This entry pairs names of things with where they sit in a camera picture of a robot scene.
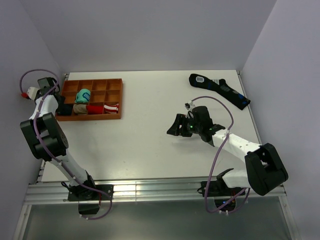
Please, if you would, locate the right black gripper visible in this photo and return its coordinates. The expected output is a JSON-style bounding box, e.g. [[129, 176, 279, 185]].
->
[[166, 113, 202, 137]]

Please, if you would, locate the navy cartoon sock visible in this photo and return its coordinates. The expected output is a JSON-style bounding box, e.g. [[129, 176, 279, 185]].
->
[[56, 104, 73, 116]]

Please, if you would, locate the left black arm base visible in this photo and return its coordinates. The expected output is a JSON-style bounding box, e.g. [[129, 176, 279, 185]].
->
[[67, 184, 114, 217]]

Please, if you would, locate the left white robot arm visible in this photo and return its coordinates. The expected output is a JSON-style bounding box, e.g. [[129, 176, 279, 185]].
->
[[20, 77, 98, 200]]

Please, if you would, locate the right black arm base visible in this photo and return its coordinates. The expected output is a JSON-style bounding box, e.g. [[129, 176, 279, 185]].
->
[[197, 168, 243, 212]]

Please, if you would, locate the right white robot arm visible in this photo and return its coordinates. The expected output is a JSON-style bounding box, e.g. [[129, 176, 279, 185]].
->
[[166, 106, 289, 197]]

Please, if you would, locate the teal rolled sock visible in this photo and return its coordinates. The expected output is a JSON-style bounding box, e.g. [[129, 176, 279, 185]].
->
[[75, 88, 91, 104]]

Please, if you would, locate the beige rolled sock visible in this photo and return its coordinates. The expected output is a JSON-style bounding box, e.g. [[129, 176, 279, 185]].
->
[[72, 104, 88, 115]]

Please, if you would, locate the orange compartment tray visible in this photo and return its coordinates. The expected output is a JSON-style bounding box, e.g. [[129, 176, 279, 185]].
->
[[56, 78, 123, 122]]

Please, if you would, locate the black blue sports sock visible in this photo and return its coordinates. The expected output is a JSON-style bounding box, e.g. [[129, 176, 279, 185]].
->
[[188, 73, 251, 110]]

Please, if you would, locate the red white striped sock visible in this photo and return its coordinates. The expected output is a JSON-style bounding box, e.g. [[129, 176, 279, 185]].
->
[[86, 103, 119, 115]]

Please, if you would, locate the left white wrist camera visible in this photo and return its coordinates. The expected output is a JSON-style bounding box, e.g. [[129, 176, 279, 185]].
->
[[21, 87, 40, 101]]

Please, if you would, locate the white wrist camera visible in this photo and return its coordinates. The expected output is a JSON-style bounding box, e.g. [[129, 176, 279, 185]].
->
[[21, 87, 40, 101], [184, 100, 196, 112]]

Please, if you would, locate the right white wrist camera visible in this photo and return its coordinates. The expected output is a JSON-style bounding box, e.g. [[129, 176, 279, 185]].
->
[[184, 100, 196, 112]]

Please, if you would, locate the aluminium front rail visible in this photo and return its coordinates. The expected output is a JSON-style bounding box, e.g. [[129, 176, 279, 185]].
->
[[23, 174, 287, 205]]

